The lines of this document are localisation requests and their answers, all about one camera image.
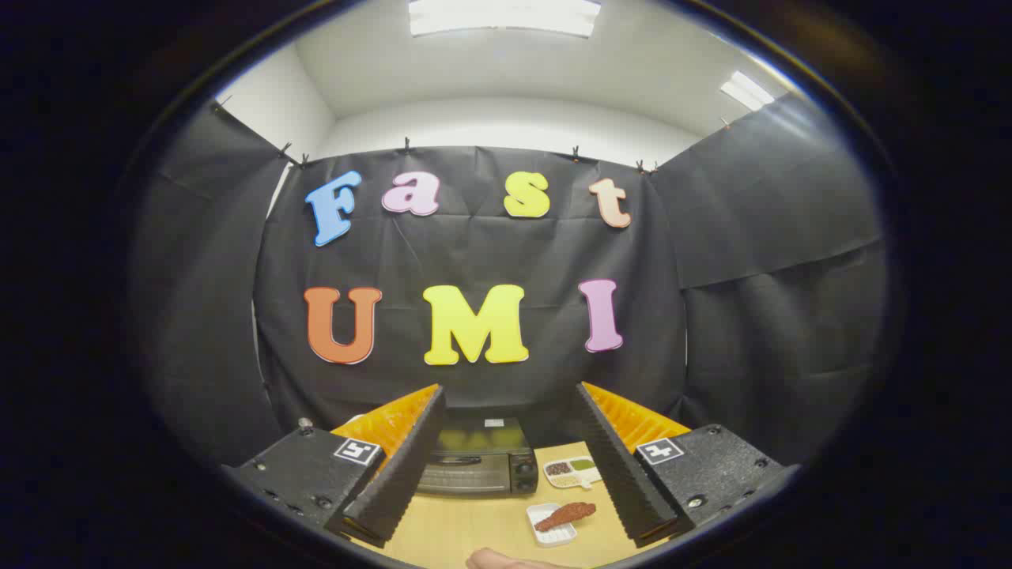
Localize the white divided tray of beans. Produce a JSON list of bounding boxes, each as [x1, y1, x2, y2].
[[544, 456, 603, 490]]

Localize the red raw meat steak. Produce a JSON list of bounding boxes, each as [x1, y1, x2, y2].
[[534, 502, 597, 532]]

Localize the small ceiling light panel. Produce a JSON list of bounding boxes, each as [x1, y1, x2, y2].
[[719, 70, 776, 111]]

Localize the large ceiling light panel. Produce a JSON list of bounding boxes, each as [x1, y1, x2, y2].
[[408, 0, 602, 39]]

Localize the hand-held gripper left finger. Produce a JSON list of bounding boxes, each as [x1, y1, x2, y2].
[[221, 383, 448, 549]]

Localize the black toaster oven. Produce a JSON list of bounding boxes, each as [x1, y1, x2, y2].
[[413, 417, 541, 498]]

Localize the white rectangular dish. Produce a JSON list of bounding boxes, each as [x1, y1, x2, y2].
[[527, 503, 579, 548]]

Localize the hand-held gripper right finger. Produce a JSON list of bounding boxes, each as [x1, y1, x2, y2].
[[575, 381, 799, 549]]

